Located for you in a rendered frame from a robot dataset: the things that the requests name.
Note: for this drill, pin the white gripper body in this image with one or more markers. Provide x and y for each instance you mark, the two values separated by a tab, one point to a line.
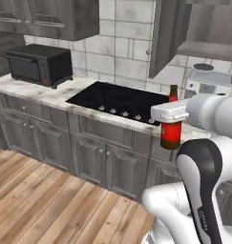
170	110

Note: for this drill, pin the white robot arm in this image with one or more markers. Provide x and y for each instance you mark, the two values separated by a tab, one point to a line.
216	111

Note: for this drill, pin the brown beer bottle red label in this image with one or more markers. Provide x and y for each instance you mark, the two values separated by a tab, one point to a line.
171	135

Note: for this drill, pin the small silver cabinet knob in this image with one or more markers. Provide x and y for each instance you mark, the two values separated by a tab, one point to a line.
148	51

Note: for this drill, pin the grey lower cabinet door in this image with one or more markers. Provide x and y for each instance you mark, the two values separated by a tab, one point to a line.
52	144
127	173
88	158
162	174
15	133

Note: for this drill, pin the open grey cabinet door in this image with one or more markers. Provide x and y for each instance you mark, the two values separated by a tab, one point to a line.
168	35

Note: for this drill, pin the open grey upper cabinet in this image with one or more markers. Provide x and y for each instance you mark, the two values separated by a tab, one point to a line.
213	28

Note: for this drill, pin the grey upper cabinet door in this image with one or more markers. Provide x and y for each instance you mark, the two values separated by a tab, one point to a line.
7	14
63	17

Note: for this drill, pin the silver hob knob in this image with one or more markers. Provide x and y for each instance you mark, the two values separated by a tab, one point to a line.
138	117
151	120
113	111
101	108
125	113

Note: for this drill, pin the white grey small appliance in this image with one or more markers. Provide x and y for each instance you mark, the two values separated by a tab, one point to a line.
209	82

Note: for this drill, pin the black hob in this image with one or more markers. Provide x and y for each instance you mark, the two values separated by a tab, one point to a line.
120	98

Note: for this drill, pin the grey drawer front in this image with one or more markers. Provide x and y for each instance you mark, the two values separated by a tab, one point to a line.
25	106
104	130

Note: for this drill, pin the black toaster oven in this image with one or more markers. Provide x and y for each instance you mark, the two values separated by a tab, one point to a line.
41	65

